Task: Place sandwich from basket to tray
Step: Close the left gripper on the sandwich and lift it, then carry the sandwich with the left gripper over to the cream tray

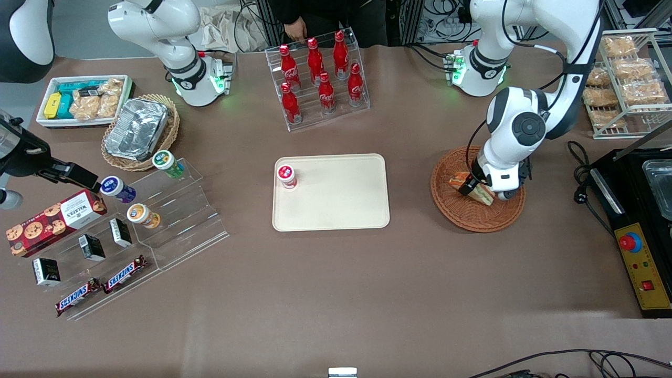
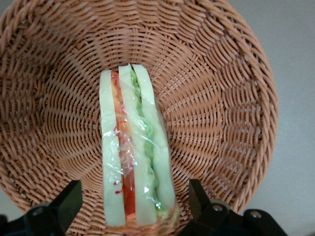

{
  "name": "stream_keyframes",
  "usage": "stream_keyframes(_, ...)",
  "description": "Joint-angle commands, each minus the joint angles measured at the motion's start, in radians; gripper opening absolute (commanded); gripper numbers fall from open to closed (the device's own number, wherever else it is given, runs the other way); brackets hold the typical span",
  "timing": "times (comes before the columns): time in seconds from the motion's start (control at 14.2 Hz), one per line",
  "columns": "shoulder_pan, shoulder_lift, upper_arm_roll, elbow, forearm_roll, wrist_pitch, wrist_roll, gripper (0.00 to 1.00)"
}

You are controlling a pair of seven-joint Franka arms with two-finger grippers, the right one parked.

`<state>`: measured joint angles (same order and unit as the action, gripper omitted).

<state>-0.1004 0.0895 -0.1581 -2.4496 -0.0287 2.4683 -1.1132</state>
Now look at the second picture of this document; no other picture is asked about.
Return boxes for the triangle sandwich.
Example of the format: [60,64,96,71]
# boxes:
[98,63,180,229]

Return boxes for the round brown wicker basket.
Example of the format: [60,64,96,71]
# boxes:
[0,0,280,236]

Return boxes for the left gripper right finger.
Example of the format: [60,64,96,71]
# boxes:
[178,178,234,236]

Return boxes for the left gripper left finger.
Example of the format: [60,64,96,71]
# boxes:
[24,180,82,236]

